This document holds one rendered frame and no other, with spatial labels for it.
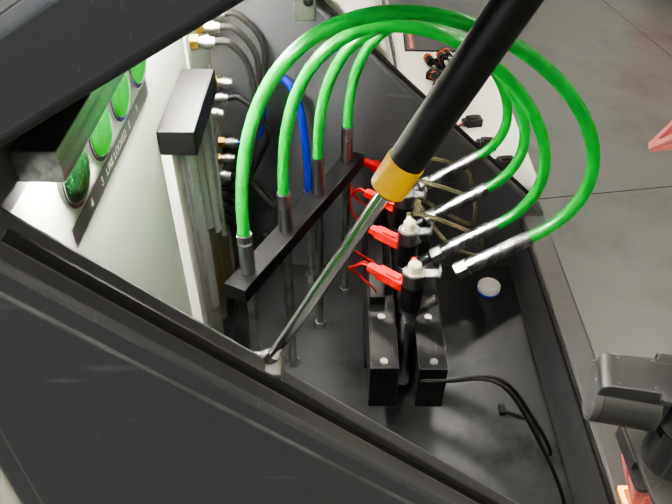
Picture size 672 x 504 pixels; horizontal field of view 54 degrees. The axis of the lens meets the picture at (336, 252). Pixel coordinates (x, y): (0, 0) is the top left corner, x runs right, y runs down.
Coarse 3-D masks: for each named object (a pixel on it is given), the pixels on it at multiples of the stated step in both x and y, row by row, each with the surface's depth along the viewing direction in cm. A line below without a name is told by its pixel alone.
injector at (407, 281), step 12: (408, 276) 79; (420, 276) 79; (408, 288) 80; (420, 288) 80; (408, 300) 81; (420, 300) 82; (432, 300) 82; (408, 312) 83; (420, 312) 83; (408, 324) 85; (408, 336) 86; (408, 348) 88; (408, 360) 89; (408, 372) 91
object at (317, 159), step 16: (352, 48) 77; (336, 64) 79; (320, 96) 82; (512, 96) 81; (320, 112) 83; (320, 128) 84; (528, 128) 84; (320, 144) 86; (528, 144) 86; (320, 160) 88; (512, 160) 88; (320, 176) 89; (496, 176) 90; (320, 192) 91; (464, 192) 92; (480, 192) 91; (432, 208) 94; (448, 208) 92
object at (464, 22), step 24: (336, 24) 59; (360, 24) 59; (456, 24) 59; (288, 48) 61; (528, 48) 60; (552, 72) 62; (264, 96) 64; (576, 96) 63; (240, 144) 68; (240, 168) 69; (240, 192) 71; (240, 216) 74; (240, 240) 76
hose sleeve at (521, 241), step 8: (512, 240) 76; (520, 240) 75; (528, 240) 75; (488, 248) 78; (496, 248) 77; (504, 248) 76; (512, 248) 76; (520, 248) 76; (472, 256) 78; (480, 256) 77; (488, 256) 77; (496, 256) 77; (504, 256) 77; (472, 264) 78; (480, 264) 77; (488, 264) 78
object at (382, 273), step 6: (372, 264) 84; (372, 270) 84; (378, 270) 83; (384, 270) 83; (390, 270) 83; (378, 276) 83; (384, 276) 83; (390, 276) 82; (396, 276) 82; (384, 282) 83; (390, 282) 82; (396, 282) 82; (396, 288) 82
